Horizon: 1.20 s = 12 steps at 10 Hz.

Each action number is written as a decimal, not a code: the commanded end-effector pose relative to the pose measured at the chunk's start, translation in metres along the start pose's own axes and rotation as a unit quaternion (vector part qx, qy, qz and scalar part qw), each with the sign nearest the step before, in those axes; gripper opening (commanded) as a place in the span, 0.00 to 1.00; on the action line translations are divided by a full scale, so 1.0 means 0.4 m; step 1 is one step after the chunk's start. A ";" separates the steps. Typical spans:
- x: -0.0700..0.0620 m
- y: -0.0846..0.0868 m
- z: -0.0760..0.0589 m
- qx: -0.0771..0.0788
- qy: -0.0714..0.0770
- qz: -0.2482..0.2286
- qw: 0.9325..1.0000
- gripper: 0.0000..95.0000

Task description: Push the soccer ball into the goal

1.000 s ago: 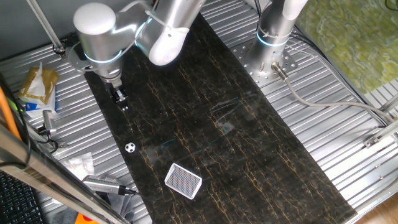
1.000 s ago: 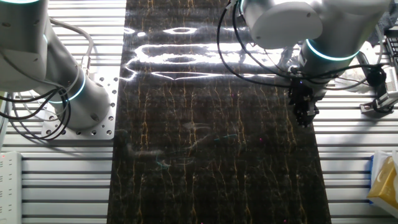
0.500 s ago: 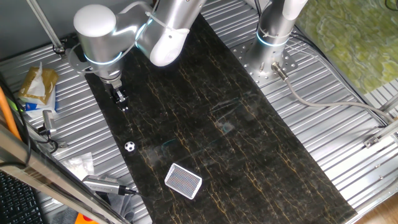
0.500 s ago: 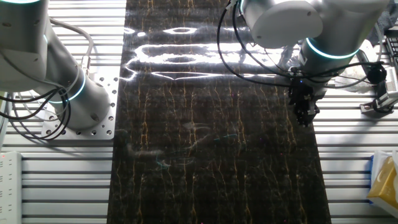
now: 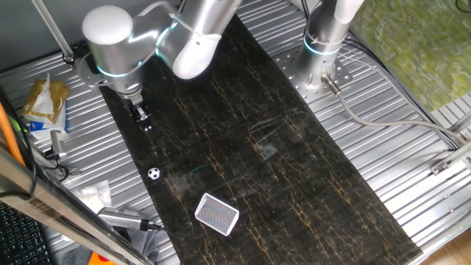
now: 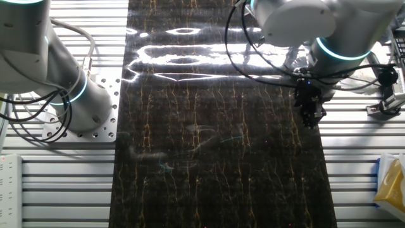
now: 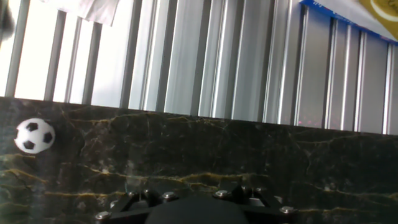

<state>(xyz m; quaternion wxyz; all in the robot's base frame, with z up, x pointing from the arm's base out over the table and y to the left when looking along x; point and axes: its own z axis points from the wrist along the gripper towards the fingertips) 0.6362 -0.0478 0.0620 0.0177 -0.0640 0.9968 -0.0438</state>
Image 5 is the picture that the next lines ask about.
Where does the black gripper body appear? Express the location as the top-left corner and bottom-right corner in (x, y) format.
(127, 98), (151, 124)

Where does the white mesh goal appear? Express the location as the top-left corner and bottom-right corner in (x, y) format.
(194, 192), (241, 237)

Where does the crumpled white tissue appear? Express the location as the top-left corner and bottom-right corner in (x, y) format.
(72, 179), (113, 215)

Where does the blue white tissue packet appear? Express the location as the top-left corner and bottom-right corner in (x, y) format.
(27, 110), (68, 141)

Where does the black marble pattern mat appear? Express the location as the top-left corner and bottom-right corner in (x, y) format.
(99, 14), (424, 265)

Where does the orange pole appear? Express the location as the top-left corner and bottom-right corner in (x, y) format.
(0, 102), (26, 167)

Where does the orange emergency stop button box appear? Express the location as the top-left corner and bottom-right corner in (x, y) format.
(88, 252), (119, 265)

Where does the black keyboard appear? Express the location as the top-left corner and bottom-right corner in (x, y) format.
(0, 201), (52, 265)

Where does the green marble pattern sheet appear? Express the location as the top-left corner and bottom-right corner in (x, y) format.
(349, 0), (471, 113)

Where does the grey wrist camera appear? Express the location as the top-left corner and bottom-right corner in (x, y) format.
(62, 43), (111, 88)

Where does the camera stand bracket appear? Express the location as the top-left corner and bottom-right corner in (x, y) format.
(43, 149), (82, 182)

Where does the grey camera on stand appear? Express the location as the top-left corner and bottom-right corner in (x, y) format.
(50, 130), (68, 161)

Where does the silver camera with black plug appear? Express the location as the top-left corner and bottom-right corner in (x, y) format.
(97, 206), (163, 233)

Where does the aluminium frame pole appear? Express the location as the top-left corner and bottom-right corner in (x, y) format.
(31, 0), (77, 70)

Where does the metal frame beam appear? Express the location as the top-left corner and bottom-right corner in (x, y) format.
(0, 146), (155, 265)

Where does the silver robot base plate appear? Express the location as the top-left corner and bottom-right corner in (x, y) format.
(274, 46), (353, 104)

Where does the grey base cable with connector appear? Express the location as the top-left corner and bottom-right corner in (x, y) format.
(320, 72), (469, 147)

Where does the black base cable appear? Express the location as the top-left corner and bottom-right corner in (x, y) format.
(342, 29), (461, 152)

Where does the aluminium frame bar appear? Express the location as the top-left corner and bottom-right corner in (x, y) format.
(429, 141), (471, 176)
(447, 110), (471, 135)

